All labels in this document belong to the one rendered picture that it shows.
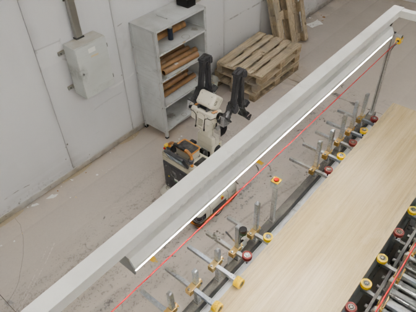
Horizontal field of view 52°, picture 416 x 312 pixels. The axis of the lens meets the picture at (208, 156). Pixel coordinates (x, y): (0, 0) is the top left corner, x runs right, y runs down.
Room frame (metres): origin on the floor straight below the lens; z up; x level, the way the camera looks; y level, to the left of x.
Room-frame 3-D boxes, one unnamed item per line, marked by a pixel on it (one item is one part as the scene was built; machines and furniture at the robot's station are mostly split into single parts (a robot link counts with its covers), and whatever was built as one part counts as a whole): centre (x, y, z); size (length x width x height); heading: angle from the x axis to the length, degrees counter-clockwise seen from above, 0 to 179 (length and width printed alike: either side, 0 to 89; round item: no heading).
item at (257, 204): (2.24, -0.38, 0.93); 0.04 x 0.04 x 0.48; 48
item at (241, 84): (3.52, -0.35, 1.40); 0.11 x 0.06 x 0.43; 47
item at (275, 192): (2.44, -0.55, 0.93); 0.05 x 0.05 x 0.45; 48
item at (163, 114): (4.97, 0.41, 0.78); 0.90 x 0.45 x 1.55; 138
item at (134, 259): (1.84, -0.46, 2.34); 2.40 x 0.12 x 0.08; 138
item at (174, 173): (3.26, 0.19, 0.59); 0.55 x 0.34 x 0.83; 47
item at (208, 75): (3.81, -0.03, 1.40); 0.11 x 0.06 x 0.43; 47
